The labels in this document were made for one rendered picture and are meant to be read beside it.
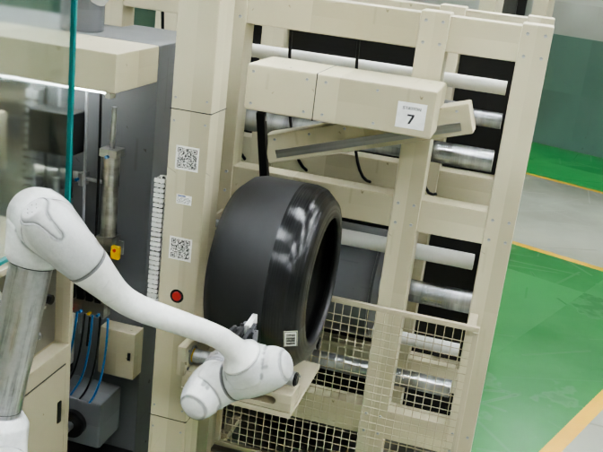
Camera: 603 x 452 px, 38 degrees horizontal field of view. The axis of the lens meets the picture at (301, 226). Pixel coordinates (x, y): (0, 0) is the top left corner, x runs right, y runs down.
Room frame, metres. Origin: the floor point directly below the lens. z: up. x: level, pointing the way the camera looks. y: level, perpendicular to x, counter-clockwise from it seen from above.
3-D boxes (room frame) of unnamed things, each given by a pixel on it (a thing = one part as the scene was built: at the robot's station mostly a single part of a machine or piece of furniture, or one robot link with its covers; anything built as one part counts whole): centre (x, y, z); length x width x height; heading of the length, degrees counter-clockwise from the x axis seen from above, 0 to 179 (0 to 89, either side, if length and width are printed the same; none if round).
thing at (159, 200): (2.64, 0.44, 1.19); 0.05 x 0.04 x 0.48; 166
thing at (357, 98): (2.87, -0.09, 1.71); 0.61 x 0.25 x 0.15; 76
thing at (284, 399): (2.48, 0.13, 0.83); 0.36 x 0.09 x 0.06; 76
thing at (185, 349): (2.65, 0.27, 0.90); 0.40 x 0.03 x 0.10; 166
